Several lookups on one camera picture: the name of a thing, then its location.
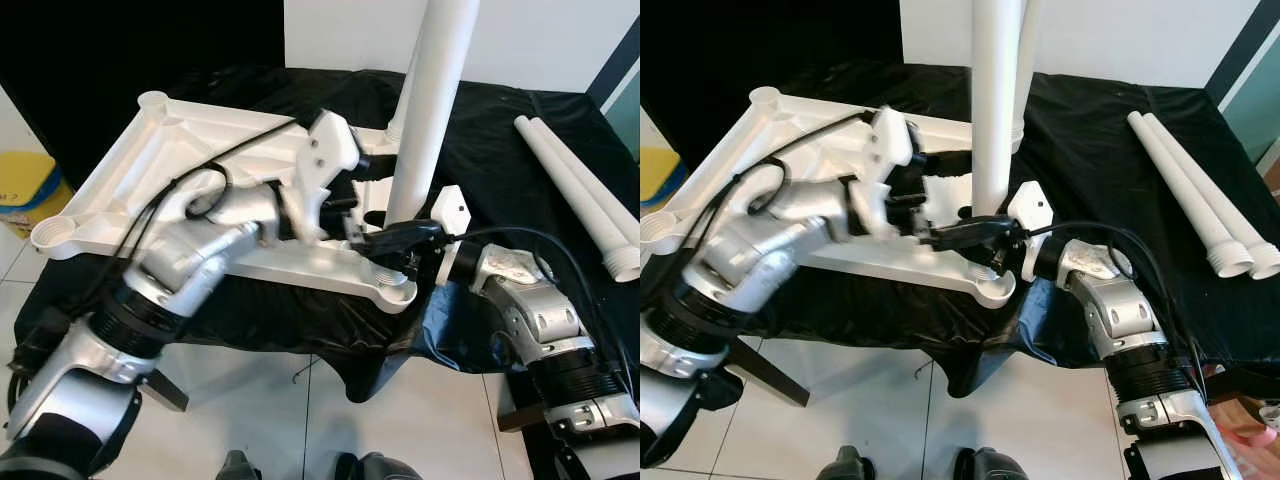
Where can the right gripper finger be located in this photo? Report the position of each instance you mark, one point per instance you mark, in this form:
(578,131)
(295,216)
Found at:
(975,233)
(395,236)

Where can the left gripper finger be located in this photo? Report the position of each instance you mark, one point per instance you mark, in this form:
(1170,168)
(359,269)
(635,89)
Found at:
(950,163)
(376,165)

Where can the white plastic table leg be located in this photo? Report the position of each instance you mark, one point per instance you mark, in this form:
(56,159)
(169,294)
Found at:
(400,110)
(995,100)
(1215,196)
(600,195)
(1030,60)
(1180,187)
(570,193)
(435,100)

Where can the white plastic children table top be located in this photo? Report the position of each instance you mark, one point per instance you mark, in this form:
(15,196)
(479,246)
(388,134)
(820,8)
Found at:
(880,275)
(300,275)

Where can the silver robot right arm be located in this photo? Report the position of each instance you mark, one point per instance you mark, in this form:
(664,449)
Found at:
(1120,320)
(540,320)

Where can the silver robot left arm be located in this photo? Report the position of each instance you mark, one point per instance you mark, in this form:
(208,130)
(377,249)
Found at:
(190,260)
(760,240)

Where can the black plastic table cover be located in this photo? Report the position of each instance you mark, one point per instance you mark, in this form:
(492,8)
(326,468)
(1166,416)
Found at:
(1100,130)
(500,130)

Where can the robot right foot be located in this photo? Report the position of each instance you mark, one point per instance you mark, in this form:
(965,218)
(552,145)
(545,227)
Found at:
(385,468)
(990,465)

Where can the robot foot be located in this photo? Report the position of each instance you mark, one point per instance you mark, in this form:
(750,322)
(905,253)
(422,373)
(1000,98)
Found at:
(385,468)
(990,465)
(848,468)
(240,468)

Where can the yellow bin with blue band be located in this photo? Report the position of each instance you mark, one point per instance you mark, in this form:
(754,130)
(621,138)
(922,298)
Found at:
(655,180)
(30,190)

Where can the black door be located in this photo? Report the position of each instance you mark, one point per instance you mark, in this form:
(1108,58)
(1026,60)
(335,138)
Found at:
(720,40)
(130,40)

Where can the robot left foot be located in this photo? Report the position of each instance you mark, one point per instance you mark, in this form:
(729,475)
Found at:
(240,468)
(848,468)

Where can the pink plastic bag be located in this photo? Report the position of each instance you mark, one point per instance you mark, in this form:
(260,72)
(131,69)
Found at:
(1255,430)

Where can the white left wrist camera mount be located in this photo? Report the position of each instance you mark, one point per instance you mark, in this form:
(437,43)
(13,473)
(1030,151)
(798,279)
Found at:
(325,150)
(892,145)

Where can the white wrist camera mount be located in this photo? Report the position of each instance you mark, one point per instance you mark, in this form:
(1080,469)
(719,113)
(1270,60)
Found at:
(325,150)
(452,215)
(892,145)
(1030,215)

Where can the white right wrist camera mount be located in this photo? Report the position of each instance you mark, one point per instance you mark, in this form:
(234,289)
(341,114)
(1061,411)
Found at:
(452,215)
(1030,215)

